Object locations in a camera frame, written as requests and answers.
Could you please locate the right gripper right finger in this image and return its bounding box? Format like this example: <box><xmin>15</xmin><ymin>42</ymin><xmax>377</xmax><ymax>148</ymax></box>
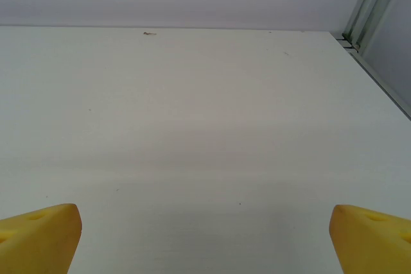
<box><xmin>329</xmin><ymin>204</ymin><xmax>411</xmax><ymax>274</ymax></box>

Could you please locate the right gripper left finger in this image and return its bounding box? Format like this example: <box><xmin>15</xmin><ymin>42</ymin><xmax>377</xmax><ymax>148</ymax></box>
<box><xmin>0</xmin><ymin>203</ymin><xmax>84</xmax><ymax>274</ymax></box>

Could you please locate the aluminium frame post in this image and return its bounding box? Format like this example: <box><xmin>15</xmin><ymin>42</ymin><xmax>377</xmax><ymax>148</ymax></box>
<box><xmin>342</xmin><ymin>0</ymin><xmax>408</xmax><ymax>52</ymax></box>

